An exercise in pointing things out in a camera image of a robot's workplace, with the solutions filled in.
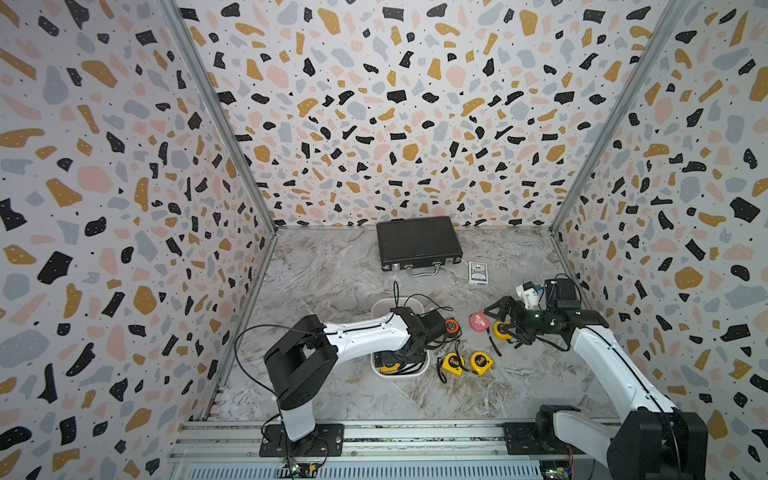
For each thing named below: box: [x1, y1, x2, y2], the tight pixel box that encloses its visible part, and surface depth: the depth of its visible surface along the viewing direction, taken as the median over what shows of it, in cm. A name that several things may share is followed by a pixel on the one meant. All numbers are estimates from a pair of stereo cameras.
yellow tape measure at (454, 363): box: [442, 353, 465, 377], surface depth 87 cm
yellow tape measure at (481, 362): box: [470, 352, 494, 376], surface depth 87 cm
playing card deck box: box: [468, 261, 489, 285], surface depth 108 cm
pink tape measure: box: [469, 310, 491, 332], surface depth 95 cm
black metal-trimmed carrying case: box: [376, 216, 463, 278], surface depth 110 cm
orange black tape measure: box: [445, 318, 461, 337], surface depth 93 cm
